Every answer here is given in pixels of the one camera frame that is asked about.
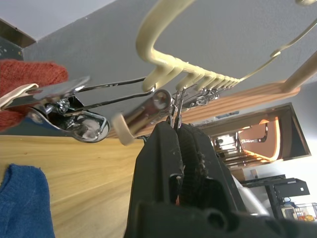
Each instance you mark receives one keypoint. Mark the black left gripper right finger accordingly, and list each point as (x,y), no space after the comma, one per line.
(198,153)

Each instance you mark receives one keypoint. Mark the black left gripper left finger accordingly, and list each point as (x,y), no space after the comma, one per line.
(156,161)

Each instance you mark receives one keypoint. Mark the chrome metal hanger clip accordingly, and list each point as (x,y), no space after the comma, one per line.
(178,109)
(199,100)
(86,126)
(213,95)

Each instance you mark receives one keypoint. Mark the white rounded object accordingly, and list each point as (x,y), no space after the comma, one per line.
(250,198)

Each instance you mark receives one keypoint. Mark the black metal desk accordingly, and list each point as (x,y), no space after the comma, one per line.
(292,184)

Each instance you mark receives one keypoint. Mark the round wooden pole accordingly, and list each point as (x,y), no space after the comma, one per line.
(304,72)

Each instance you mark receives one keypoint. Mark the blue sock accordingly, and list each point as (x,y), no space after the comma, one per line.
(22,203)

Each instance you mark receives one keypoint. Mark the red sock with white cuff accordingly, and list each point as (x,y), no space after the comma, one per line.
(29,72)

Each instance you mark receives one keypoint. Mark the brown framed wall opening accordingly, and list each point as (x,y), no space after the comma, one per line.
(298,131)

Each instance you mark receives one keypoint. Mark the brown wooden frame corner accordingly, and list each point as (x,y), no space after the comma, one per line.
(17,34)

